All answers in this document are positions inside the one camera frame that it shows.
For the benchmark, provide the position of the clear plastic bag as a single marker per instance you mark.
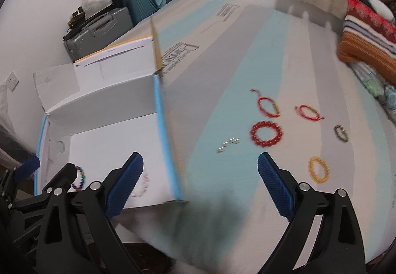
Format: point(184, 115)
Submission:
point(5, 113)

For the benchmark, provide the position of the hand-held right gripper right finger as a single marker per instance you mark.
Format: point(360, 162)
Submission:
point(276, 187)

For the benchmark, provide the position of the white and black pillow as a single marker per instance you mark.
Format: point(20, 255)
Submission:
point(376, 4)

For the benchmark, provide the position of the white wall socket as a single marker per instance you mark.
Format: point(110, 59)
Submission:
point(12, 80)

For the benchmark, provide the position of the teal suitcase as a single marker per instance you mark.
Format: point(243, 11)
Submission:
point(139, 0)

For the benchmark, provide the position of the floral quilt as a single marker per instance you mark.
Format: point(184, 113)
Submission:
point(376, 85)

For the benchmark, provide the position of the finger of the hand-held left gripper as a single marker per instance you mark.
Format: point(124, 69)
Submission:
point(63, 176)
point(28, 166)

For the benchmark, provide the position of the striped bed sheet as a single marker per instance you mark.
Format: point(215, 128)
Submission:
point(235, 69)

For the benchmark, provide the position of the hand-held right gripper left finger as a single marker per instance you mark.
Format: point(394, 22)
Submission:
point(125, 185)

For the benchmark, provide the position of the striped knitted pillow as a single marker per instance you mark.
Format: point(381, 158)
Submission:
point(365, 42)

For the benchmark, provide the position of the white cardboard box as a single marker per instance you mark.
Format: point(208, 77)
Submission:
point(102, 107)

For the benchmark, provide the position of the grey suitcase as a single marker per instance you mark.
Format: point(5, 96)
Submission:
point(96, 32)

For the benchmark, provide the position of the white plastic bag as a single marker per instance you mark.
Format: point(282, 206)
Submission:
point(92, 0)

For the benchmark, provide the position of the small gold and black box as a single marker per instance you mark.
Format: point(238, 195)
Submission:
point(76, 15)

